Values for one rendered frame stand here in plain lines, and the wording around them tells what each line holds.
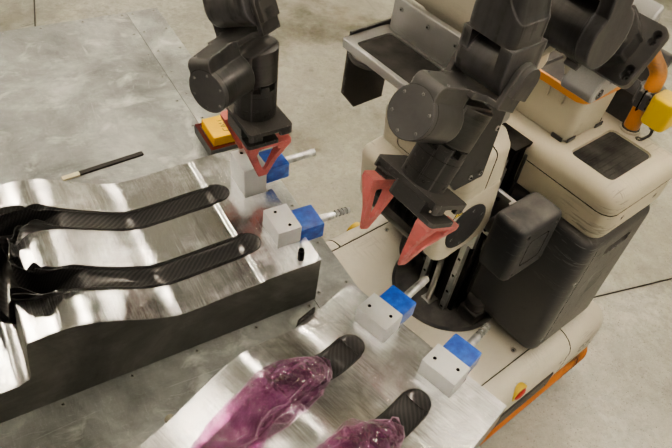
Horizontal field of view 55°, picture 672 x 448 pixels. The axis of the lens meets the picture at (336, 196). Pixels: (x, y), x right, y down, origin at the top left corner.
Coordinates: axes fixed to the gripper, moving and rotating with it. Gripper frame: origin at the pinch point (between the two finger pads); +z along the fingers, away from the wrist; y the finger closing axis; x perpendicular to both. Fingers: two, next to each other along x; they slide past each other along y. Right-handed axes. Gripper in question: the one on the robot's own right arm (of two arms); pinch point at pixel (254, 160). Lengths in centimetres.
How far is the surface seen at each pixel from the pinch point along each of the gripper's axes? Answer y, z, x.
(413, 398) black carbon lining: 39.4, 8.8, 2.8
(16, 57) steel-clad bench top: -60, 12, -23
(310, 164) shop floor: -87, 92, 66
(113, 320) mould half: 17.7, 1.4, -26.4
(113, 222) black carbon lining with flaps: -0.3, 4.2, -21.3
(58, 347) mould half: 17.7, 2.6, -32.7
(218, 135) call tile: -18.2, 9.2, 1.9
